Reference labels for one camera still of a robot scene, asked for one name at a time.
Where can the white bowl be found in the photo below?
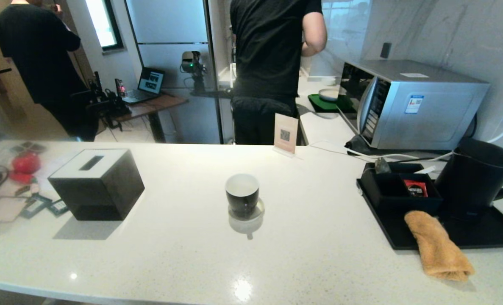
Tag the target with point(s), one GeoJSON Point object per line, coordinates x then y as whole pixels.
{"type": "Point", "coordinates": [328, 95]}

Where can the black teleoperation rig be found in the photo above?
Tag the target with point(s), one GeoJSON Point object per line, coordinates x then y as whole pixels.
{"type": "Point", "coordinates": [107, 103]}

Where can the silver microwave oven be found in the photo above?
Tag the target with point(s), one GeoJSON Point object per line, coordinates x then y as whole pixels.
{"type": "Point", "coordinates": [429, 114]}

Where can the white sachet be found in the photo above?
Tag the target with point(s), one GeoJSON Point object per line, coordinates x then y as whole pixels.
{"type": "Point", "coordinates": [427, 169]}

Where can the dark green card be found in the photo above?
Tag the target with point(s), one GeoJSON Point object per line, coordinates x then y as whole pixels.
{"type": "Point", "coordinates": [58, 207]}
{"type": "Point", "coordinates": [33, 206]}

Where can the orange folded towel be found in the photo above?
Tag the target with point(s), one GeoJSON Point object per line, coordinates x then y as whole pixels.
{"type": "Point", "coordinates": [440, 250]}

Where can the black serving tray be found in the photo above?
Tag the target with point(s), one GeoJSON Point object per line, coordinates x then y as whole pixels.
{"type": "Point", "coordinates": [488, 233]}

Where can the green tray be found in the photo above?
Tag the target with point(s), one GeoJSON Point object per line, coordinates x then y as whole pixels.
{"type": "Point", "coordinates": [319, 103]}

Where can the beige QR code sign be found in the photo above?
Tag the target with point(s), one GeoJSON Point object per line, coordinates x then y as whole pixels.
{"type": "Point", "coordinates": [286, 131]}

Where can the black electric kettle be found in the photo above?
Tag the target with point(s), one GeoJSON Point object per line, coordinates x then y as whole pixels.
{"type": "Point", "coordinates": [471, 182]}

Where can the red round object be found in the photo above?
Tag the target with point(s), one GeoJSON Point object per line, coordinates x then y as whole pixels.
{"type": "Point", "coordinates": [26, 164]}

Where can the dark curved tabletop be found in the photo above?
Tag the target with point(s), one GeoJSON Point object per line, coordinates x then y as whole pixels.
{"type": "Point", "coordinates": [209, 93]}

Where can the pink pad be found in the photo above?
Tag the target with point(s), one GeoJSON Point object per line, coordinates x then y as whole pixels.
{"type": "Point", "coordinates": [3, 209]}

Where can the red coffee sachet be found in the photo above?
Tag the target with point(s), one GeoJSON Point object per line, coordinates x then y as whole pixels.
{"type": "Point", "coordinates": [415, 188]}

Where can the wooden desk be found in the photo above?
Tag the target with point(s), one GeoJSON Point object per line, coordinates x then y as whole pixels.
{"type": "Point", "coordinates": [158, 103]}

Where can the black sachet organizer box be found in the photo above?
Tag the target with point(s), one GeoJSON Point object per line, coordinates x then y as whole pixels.
{"type": "Point", "coordinates": [387, 199]}

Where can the black cup white inside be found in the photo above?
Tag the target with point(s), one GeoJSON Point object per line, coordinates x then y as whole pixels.
{"type": "Point", "coordinates": [242, 203]}

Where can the open laptop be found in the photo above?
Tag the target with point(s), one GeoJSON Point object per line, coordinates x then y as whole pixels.
{"type": "Point", "coordinates": [151, 81]}

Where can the frosted glass partition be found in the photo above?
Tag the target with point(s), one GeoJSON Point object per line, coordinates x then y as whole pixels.
{"type": "Point", "coordinates": [170, 25]}

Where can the black wall socket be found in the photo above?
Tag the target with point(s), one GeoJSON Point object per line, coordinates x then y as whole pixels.
{"type": "Point", "coordinates": [386, 50]}

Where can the window with dark frame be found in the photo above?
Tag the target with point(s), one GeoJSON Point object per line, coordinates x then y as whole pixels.
{"type": "Point", "coordinates": [101, 21]}

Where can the person black t-shirt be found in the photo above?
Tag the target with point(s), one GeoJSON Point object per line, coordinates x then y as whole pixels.
{"type": "Point", "coordinates": [35, 55]}

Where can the standing person black shirt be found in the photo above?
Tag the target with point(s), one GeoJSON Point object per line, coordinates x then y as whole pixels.
{"type": "Point", "coordinates": [268, 51]}

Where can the black tissue box white top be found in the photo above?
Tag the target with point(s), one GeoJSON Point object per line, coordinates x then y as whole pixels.
{"type": "Point", "coordinates": [103, 190]}

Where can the round glass coaster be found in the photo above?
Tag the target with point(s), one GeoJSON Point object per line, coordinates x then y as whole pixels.
{"type": "Point", "coordinates": [260, 210]}

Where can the small dark tiles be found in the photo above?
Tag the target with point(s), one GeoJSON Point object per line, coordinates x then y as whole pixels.
{"type": "Point", "coordinates": [35, 148]}

